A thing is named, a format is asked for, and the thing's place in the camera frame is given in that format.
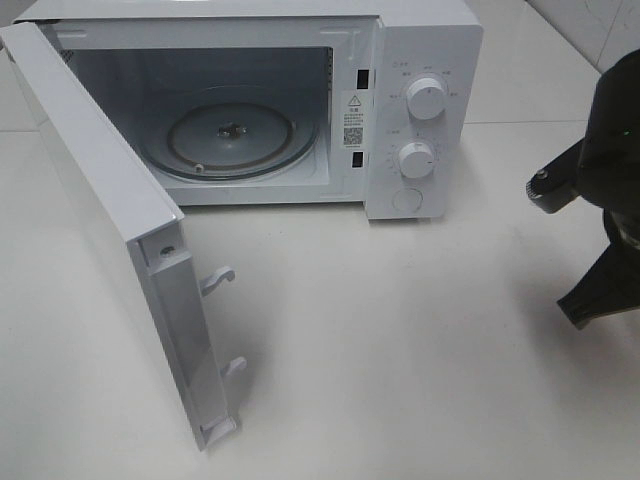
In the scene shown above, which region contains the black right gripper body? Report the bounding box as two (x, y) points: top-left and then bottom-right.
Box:
(599, 199), (639, 260)

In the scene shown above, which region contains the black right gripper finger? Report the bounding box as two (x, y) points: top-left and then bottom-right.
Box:
(526, 142), (584, 214)
(557, 243), (639, 330)

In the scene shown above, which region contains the white microwave knob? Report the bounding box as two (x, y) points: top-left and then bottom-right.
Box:
(405, 74), (448, 120)
(398, 142), (436, 179)

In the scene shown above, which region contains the round white door button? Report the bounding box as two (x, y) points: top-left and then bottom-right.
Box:
(392, 188), (423, 214)

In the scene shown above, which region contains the white microwave door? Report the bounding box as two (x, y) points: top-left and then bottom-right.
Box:
(1, 23), (246, 448)

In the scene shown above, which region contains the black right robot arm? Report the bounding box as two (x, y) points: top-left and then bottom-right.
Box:
(526, 50), (639, 330)

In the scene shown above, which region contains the white microwave oven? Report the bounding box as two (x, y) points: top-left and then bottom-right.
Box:
(9, 1), (483, 220)

